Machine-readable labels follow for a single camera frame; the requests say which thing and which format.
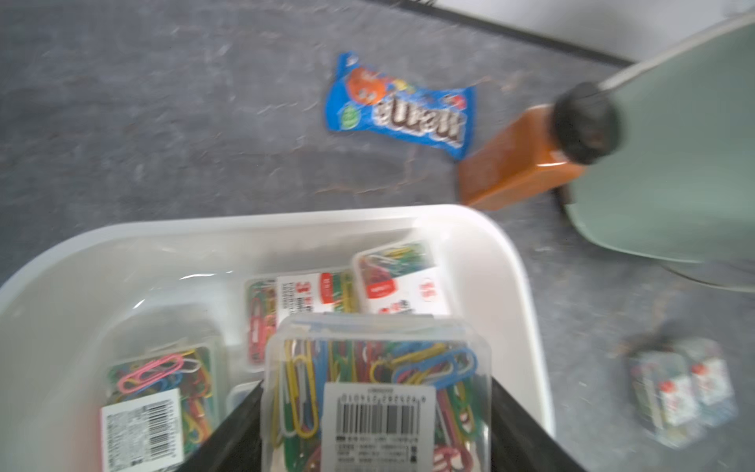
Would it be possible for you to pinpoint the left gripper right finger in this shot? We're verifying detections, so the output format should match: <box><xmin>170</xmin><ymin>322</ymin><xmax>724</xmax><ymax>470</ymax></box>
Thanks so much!
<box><xmin>490</xmin><ymin>380</ymin><xmax>584</xmax><ymax>472</ymax></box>

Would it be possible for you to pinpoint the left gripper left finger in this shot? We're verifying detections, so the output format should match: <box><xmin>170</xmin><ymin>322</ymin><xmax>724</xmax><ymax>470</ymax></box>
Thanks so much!
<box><xmin>177</xmin><ymin>383</ymin><xmax>263</xmax><ymax>472</ymax></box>

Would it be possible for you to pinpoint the orange spice bottle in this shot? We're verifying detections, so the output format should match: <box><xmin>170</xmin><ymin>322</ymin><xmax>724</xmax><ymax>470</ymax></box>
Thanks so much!
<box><xmin>457</xmin><ymin>83</ymin><xmax>621</xmax><ymax>210</ymax></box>

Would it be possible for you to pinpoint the blue candy packet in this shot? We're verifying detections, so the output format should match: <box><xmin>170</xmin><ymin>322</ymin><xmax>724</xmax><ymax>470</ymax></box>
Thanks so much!
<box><xmin>324</xmin><ymin>52</ymin><xmax>477</xmax><ymax>161</ymax></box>

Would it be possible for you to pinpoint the mint green toaster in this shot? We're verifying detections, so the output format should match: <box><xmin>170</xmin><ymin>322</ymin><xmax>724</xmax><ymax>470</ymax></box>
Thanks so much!
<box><xmin>564</xmin><ymin>12</ymin><xmax>754</xmax><ymax>263</ymax></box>

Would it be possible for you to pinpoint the white storage box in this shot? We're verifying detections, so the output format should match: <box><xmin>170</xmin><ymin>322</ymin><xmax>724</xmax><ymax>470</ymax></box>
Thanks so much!
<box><xmin>1</xmin><ymin>205</ymin><xmax>556</xmax><ymax>471</ymax></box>

